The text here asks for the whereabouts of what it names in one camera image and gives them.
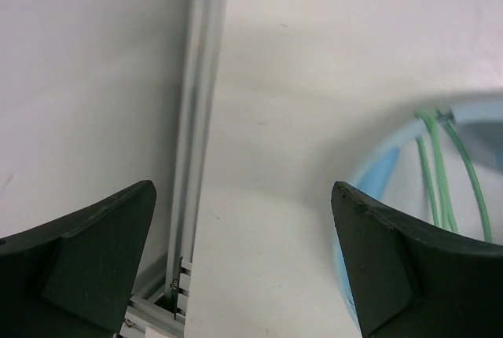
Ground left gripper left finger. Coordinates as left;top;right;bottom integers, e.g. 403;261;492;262
1;181;156;337

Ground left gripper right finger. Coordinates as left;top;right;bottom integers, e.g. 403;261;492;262
331;182;502;337

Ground light blue headphones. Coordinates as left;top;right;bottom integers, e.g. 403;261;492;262
332;101;503;315

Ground green headphone cable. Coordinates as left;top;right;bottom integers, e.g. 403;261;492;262
413;108;494;244

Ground aluminium table frame rail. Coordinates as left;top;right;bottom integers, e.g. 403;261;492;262
119;0;227;337

